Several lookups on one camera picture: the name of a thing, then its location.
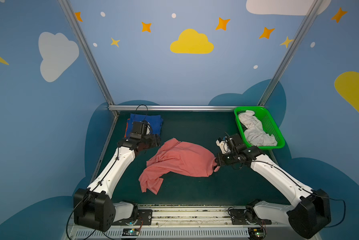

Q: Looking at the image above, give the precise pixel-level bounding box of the pink t shirt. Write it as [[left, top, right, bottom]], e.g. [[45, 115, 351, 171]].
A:
[[138, 138, 220, 195]]

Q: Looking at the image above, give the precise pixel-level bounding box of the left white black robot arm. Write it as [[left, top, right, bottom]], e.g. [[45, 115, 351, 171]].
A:
[[73, 134, 160, 232]]

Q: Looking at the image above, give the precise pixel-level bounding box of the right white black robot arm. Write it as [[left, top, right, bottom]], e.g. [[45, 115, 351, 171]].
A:
[[215, 141, 331, 239]]

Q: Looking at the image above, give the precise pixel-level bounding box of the folded orange t shirt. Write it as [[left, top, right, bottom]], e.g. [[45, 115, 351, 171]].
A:
[[124, 119, 130, 138]]

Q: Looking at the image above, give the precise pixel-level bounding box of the white grey t shirt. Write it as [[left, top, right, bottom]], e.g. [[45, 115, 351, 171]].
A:
[[238, 110, 278, 147]]

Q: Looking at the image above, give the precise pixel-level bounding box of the folded blue t shirt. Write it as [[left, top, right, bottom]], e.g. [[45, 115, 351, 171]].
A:
[[128, 114, 163, 137]]

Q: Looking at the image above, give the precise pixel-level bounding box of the green plastic basket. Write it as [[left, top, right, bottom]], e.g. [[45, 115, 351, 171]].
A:
[[234, 106, 285, 151]]

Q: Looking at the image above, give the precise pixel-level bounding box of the right circuit board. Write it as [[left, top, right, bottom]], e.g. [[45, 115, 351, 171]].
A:
[[248, 228, 266, 240]]

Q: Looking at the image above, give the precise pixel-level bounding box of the left green circuit board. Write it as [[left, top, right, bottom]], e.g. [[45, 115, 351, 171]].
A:
[[122, 229, 140, 237]]

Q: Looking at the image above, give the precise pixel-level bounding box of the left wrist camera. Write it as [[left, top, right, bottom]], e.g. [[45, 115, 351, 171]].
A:
[[131, 121, 149, 135]]

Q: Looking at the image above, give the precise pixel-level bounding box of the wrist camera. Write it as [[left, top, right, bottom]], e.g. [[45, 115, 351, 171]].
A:
[[216, 134, 247, 154], [131, 121, 149, 135]]

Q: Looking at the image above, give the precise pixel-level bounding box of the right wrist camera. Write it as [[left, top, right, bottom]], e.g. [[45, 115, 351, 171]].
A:
[[216, 134, 247, 154]]

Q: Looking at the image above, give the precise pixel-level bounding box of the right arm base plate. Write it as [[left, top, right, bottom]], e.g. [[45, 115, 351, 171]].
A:
[[227, 208, 272, 225]]

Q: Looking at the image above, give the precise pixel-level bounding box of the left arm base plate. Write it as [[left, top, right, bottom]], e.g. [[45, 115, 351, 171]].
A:
[[112, 209, 153, 226]]

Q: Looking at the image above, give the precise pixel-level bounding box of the aluminium rail base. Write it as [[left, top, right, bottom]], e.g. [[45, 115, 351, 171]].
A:
[[62, 205, 301, 240]]

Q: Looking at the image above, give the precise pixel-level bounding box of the left aluminium frame post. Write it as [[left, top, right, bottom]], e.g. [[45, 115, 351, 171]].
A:
[[57, 0, 115, 106]]

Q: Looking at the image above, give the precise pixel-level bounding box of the aluminium frame post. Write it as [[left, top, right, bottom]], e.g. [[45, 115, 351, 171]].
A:
[[57, 0, 115, 106], [257, 0, 324, 107]]

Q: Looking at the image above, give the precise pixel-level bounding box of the right aluminium frame post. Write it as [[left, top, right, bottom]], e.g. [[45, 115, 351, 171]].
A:
[[257, 0, 324, 107]]

